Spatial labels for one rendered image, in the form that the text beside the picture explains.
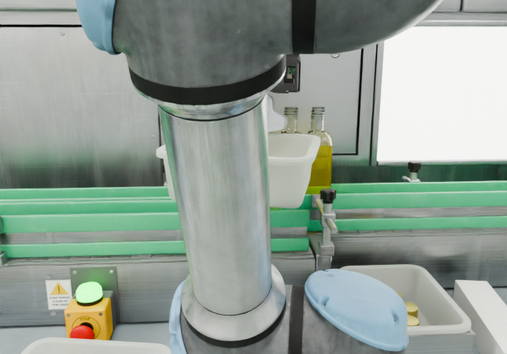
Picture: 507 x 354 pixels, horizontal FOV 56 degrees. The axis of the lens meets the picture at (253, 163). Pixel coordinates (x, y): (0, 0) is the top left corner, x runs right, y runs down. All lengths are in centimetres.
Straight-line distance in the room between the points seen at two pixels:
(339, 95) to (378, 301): 66
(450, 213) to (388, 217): 13
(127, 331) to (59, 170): 46
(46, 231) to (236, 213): 60
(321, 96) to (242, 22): 85
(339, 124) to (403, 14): 85
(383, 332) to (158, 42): 38
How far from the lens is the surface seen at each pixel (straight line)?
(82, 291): 91
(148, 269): 92
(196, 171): 37
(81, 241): 95
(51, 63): 120
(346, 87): 114
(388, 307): 56
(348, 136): 116
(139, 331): 96
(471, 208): 112
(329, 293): 55
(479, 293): 103
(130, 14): 30
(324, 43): 30
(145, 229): 91
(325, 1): 28
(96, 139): 120
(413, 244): 107
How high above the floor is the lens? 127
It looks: 14 degrees down
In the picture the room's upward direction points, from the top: straight up
